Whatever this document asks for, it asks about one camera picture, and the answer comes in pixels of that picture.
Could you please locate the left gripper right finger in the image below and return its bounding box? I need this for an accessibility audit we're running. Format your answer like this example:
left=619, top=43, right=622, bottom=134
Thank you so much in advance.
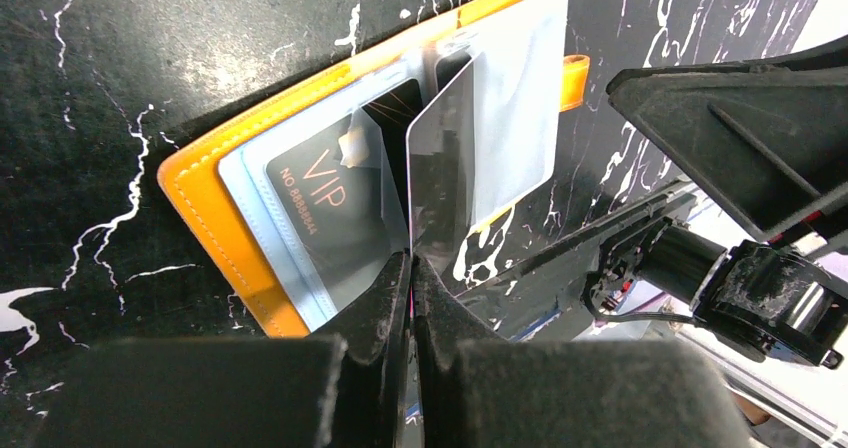
left=411, top=258, right=749, bottom=447

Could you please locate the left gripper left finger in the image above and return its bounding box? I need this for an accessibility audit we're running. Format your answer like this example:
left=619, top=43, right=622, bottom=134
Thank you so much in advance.
left=32, top=252, right=412, bottom=447

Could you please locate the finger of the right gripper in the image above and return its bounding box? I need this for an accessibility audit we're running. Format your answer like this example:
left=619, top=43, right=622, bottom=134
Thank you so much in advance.
left=606, top=38, right=847, bottom=243

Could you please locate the black VIP card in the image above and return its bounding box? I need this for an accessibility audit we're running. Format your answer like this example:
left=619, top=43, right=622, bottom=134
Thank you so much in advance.
left=264, top=78, right=422, bottom=311

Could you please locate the silver grey card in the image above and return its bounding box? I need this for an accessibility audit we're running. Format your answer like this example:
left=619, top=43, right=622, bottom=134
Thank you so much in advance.
left=406, top=53, right=475, bottom=275

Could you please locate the orange card holder wallet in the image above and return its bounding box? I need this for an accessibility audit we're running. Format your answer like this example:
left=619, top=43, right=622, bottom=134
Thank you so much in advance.
left=156, top=0, right=592, bottom=339

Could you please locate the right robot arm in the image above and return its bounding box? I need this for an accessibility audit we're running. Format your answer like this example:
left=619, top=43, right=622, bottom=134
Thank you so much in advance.
left=581, top=38, right=847, bottom=370

